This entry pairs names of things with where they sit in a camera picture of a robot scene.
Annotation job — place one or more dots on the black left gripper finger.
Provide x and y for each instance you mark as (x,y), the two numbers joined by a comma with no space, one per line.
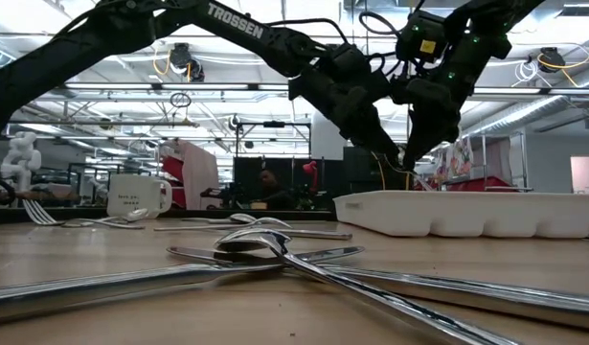
(366,139)
(382,134)

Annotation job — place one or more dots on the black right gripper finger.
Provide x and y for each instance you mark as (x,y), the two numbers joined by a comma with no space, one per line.
(437,136)
(416,141)

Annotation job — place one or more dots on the silver spoon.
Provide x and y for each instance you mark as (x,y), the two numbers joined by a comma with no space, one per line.
(301,263)
(243,218)
(466,291)
(275,222)
(137,214)

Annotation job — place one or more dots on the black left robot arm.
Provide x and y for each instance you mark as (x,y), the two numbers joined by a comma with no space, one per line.
(59,52)

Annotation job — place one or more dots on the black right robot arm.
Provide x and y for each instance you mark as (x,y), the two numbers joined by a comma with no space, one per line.
(481,38)

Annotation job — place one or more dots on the colourful poster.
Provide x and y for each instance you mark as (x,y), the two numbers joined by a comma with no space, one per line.
(461,160)

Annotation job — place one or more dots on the red storage bins shelf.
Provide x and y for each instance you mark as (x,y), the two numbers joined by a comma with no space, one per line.
(485,184)

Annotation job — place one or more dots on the white cutlery organizer tray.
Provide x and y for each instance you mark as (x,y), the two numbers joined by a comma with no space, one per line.
(466,213)

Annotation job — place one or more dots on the silver table knife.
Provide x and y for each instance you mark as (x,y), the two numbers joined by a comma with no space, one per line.
(107,285)
(323,235)

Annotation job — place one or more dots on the black partition panels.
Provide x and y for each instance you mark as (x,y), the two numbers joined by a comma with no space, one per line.
(248,179)

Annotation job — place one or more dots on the long ceiling light strip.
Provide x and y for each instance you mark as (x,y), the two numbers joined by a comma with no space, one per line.
(203,87)

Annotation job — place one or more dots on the pink and white board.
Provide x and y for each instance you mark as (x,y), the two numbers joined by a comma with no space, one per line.
(200,177)

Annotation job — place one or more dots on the white mug with text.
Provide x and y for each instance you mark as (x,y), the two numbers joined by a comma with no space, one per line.
(131,191)

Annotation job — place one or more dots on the black metal frame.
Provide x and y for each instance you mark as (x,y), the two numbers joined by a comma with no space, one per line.
(273,124)

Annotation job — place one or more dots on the silver ventilation duct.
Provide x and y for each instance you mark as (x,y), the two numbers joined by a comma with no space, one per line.
(524,115)

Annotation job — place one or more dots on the pink wall board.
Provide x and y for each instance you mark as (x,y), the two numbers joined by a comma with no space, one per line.
(586,175)

